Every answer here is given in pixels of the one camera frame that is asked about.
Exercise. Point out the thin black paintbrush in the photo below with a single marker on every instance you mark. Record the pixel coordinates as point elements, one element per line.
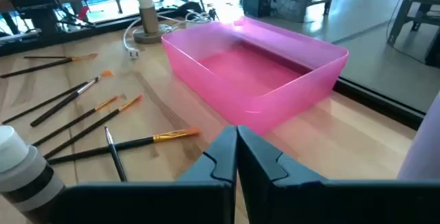
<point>44,57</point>
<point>44,103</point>

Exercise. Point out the black floor fan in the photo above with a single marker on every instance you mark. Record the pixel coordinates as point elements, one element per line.
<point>211,13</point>

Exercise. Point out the grey paint bottle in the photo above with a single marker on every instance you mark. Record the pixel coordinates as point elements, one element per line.
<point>20,169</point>

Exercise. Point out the pink plastic bin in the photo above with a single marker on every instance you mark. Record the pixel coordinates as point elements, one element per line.
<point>247,69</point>

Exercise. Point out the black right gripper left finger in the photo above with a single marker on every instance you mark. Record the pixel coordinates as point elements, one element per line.
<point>172,203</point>

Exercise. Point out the short silver-ferrule paintbrush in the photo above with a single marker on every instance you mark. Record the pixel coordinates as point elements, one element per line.
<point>116,155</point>

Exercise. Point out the silver-ferrule fan paintbrush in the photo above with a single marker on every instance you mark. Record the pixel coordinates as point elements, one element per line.
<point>65,101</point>

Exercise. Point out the black paintbrush gold ferrule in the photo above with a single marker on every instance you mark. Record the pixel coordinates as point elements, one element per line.
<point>93,126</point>
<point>75,121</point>

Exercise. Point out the large gold-ferrule paintbrush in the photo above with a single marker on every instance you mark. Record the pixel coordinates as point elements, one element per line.
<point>172,135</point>

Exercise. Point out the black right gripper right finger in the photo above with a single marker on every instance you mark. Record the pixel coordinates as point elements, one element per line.
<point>326,203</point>

